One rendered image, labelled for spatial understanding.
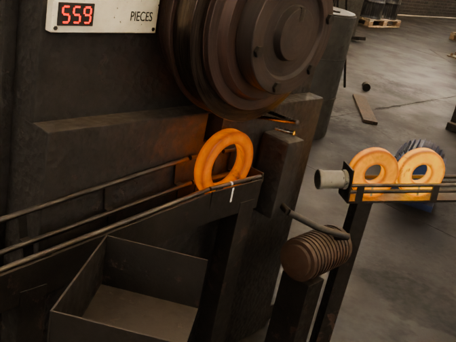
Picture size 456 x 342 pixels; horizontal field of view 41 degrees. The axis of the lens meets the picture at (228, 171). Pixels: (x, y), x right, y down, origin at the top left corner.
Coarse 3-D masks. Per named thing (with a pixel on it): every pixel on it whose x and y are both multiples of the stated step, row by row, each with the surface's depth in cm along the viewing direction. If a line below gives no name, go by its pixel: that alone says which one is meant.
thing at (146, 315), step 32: (96, 256) 114; (128, 256) 119; (160, 256) 118; (192, 256) 117; (96, 288) 120; (128, 288) 122; (160, 288) 121; (192, 288) 120; (64, 320) 95; (96, 320) 113; (128, 320) 115; (160, 320) 116; (192, 320) 118
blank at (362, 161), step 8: (360, 152) 182; (368, 152) 181; (376, 152) 180; (384, 152) 181; (352, 160) 183; (360, 160) 181; (368, 160) 181; (376, 160) 182; (384, 160) 182; (392, 160) 183; (360, 168) 182; (384, 168) 183; (392, 168) 184; (360, 176) 183; (384, 176) 185; (392, 176) 185
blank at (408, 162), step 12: (408, 156) 184; (420, 156) 184; (432, 156) 185; (408, 168) 185; (432, 168) 187; (444, 168) 188; (396, 180) 188; (408, 180) 187; (420, 180) 190; (432, 180) 189
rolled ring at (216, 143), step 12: (216, 132) 151; (228, 132) 151; (240, 132) 153; (204, 144) 150; (216, 144) 148; (228, 144) 151; (240, 144) 155; (204, 156) 148; (216, 156) 150; (240, 156) 160; (252, 156) 161; (204, 168) 149; (240, 168) 160; (204, 180) 150; (228, 180) 160
